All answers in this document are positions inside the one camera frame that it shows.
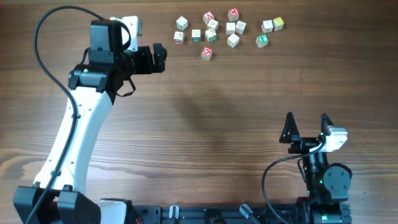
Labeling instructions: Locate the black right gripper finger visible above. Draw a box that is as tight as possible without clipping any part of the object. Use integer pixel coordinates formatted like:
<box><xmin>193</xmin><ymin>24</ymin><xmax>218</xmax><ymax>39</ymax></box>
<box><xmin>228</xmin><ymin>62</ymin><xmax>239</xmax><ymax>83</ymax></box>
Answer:
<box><xmin>279</xmin><ymin>111</ymin><xmax>301</xmax><ymax>144</ymax></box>
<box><xmin>321</xmin><ymin>113</ymin><xmax>333</xmax><ymax>136</ymax></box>

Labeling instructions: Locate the wooden block yellow side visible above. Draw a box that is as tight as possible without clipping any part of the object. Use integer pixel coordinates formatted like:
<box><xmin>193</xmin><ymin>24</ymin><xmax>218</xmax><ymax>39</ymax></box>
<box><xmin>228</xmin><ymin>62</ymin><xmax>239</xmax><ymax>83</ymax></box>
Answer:
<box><xmin>227</xmin><ymin>34</ymin><xmax>240</xmax><ymax>48</ymax></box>

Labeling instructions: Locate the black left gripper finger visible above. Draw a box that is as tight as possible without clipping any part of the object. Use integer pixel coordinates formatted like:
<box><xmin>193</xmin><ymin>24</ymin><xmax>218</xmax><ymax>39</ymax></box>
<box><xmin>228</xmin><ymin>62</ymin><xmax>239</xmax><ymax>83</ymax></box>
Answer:
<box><xmin>152</xmin><ymin>57</ymin><xmax>165</xmax><ymax>73</ymax></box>
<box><xmin>153</xmin><ymin>43</ymin><xmax>167</xmax><ymax>58</ymax></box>

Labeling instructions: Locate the plain wooden picture block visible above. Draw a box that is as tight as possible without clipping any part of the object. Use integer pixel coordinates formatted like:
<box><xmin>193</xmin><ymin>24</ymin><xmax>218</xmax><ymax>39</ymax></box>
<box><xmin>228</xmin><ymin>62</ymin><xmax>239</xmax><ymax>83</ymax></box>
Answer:
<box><xmin>207</xmin><ymin>19</ymin><xmax>219</xmax><ymax>31</ymax></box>

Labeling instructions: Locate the green letter F block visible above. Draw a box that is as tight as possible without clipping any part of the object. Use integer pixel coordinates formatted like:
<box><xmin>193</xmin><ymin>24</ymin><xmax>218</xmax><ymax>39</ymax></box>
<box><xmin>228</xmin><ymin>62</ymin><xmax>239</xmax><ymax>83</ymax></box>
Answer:
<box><xmin>256</xmin><ymin>34</ymin><xmax>269</xmax><ymax>48</ymax></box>

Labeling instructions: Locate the wooden block teal edge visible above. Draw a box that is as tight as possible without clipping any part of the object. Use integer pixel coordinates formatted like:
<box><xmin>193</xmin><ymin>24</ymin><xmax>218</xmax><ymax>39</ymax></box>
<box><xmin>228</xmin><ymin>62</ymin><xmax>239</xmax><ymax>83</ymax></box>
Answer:
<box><xmin>176</xmin><ymin>16</ymin><xmax>188</xmax><ymax>31</ymax></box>

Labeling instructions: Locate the wooden block green bird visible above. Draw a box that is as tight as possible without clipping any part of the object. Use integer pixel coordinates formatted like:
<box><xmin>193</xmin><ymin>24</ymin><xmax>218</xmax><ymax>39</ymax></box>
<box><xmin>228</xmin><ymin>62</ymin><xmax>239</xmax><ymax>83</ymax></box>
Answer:
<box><xmin>192</xmin><ymin>29</ymin><xmax>201</xmax><ymax>42</ymax></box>

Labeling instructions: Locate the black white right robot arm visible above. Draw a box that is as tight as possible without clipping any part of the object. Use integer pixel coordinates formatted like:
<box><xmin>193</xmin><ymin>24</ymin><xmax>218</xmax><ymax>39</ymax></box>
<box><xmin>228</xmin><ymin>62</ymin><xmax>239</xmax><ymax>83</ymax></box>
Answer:
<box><xmin>279</xmin><ymin>112</ymin><xmax>353</xmax><ymax>224</ymax></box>

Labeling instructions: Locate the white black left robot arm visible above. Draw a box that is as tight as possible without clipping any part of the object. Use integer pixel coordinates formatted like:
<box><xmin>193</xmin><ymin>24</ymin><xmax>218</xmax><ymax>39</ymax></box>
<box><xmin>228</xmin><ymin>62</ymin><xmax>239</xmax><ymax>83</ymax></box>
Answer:
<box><xmin>13</xmin><ymin>16</ymin><xmax>167</xmax><ymax>223</ymax></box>

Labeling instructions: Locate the red letter A block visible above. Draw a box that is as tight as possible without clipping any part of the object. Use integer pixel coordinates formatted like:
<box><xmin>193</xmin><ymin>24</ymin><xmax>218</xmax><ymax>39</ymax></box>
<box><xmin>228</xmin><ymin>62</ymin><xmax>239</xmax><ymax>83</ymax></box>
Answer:
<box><xmin>203</xmin><ymin>11</ymin><xmax>215</xmax><ymax>24</ymax></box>

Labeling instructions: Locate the wooden block red blue side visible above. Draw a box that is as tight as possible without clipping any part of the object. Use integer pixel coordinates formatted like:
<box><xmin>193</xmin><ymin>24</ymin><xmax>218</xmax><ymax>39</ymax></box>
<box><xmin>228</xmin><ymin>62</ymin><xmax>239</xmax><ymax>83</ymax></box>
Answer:
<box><xmin>261</xmin><ymin>20</ymin><xmax>274</xmax><ymax>33</ymax></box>

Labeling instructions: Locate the red letter M block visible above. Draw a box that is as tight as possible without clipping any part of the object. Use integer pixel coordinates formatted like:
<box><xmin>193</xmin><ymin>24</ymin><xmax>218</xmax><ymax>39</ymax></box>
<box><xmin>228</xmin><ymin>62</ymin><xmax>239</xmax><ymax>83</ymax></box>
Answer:
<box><xmin>228</xmin><ymin>7</ymin><xmax>239</xmax><ymax>22</ymax></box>

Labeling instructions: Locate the red letter Q block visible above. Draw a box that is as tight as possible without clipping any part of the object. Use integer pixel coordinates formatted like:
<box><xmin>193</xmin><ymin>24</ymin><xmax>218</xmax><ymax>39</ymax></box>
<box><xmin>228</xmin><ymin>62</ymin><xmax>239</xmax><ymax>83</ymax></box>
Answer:
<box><xmin>201</xmin><ymin>47</ymin><xmax>213</xmax><ymax>60</ymax></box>

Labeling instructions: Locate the wooden block green N side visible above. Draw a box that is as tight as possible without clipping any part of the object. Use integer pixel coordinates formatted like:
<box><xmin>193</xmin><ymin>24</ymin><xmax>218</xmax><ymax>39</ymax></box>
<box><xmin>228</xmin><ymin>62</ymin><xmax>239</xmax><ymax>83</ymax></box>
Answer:
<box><xmin>226</xmin><ymin>22</ymin><xmax>236</xmax><ymax>35</ymax></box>

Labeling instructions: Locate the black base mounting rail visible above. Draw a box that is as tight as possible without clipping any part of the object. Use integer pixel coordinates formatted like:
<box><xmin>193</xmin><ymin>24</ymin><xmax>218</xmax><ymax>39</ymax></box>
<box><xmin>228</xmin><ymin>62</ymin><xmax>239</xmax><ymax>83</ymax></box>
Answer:
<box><xmin>130</xmin><ymin>203</ymin><xmax>352</xmax><ymax>224</ymax></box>

